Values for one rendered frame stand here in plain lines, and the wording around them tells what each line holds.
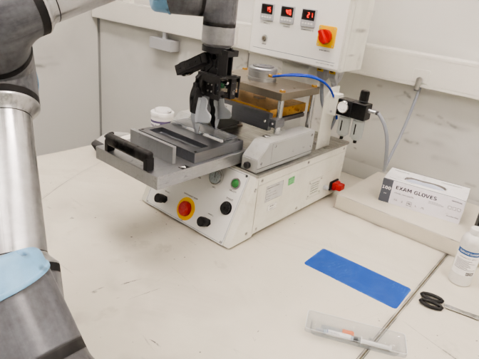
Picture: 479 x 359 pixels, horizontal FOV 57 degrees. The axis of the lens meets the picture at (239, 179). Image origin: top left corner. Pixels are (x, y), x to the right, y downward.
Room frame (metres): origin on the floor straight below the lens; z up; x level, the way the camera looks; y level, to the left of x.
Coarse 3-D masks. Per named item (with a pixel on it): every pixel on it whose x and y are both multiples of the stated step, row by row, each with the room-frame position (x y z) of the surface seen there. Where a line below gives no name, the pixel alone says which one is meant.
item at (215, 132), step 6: (174, 120) 1.11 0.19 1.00; (180, 120) 1.12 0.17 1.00; (186, 120) 1.12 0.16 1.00; (192, 126) 1.08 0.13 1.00; (204, 126) 1.09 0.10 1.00; (204, 132) 1.04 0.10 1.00; (210, 132) 1.04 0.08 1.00; (216, 132) 1.05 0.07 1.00; (222, 132) 1.05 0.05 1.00; (222, 138) 1.01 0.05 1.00; (228, 138) 1.01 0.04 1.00
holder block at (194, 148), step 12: (156, 132) 1.06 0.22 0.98; (168, 132) 1.06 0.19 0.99; (180, 132) 1.05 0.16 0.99; (192, 132) 1.06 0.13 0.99; (180, 144) 0.96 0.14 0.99; (192, 144) 1.00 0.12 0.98; (204, 144) 0.98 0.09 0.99; (216, 144) 0.99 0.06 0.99; (228, 144) 1.00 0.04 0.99; (240, 144) 1.04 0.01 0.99; (180, 156) 0.94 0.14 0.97; (192, 156) 0.92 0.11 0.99; (204, 156) 0.94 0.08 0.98; (216, 156) 0.97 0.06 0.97
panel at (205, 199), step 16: (208, 176) 1.05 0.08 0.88; (224, 176) 1.03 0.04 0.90; (240, 176) 1.01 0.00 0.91; (160, 192) 1.11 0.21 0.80; (176, 192) 1.08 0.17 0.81; (192, 192) 1.05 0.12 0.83; (208, 192) 1.03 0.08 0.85; (224, 192) 1.01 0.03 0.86; (240, 192) 0.98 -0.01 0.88; (160, 208) 1.08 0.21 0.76; (176, 208) 1.06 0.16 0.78; (192, 208) 1.03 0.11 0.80; (208, 208) 1.01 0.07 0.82; (192, 224) 1.00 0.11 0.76; (224, 224) 0.96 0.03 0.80; (224, 240) 0.94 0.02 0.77
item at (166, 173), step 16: (144, 144) 0.96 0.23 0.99; (160, 144) 0.92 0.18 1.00; (112, 160) 0.92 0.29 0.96; (128, 160) 0.89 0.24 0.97; (160, 160) 0.91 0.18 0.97; (176, 160) 0.92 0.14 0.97; (208, 160) 0.94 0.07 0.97; (224, 160) 0.98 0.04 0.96; (240, 160) 1.03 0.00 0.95; (144, 176) 0.85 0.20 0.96; (160, 176) 0.83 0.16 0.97; (176, 176) 0.86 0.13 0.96; (192, 176) 0.90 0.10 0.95
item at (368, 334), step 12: (312, 312) 0.70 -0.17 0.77; (312, 324) 0.67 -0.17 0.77; (324, 324) 0.67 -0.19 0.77; (336, 324) 0.68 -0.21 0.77; (348, 324) 0.68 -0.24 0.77; (360, 324) 0.68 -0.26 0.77; (348, 336) 0.65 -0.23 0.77; (360, 336) 0.65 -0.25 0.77; (372, 336) 0.65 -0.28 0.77; (384, 336) 0.66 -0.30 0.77; (396, 336) 0.66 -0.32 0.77; (396, 348) 0.63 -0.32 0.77
